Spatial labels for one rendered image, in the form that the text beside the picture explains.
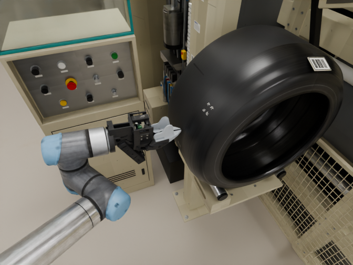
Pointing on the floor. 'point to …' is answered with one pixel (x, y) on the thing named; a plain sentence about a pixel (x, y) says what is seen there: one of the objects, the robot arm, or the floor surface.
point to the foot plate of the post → (187, 215)
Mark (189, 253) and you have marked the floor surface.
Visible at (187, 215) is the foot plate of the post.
